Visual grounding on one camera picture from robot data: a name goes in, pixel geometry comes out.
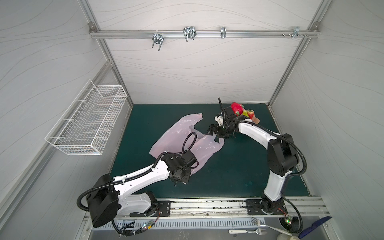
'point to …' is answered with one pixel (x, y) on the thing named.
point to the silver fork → (258, 223)
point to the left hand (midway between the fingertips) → (186, 175)
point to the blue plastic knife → (313, 226)
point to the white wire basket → (85, 126)
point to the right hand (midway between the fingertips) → (213, 130)
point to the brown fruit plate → (255, 120)
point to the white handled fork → (260, 231)
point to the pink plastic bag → (179, 137)
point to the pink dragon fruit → (237, 108)
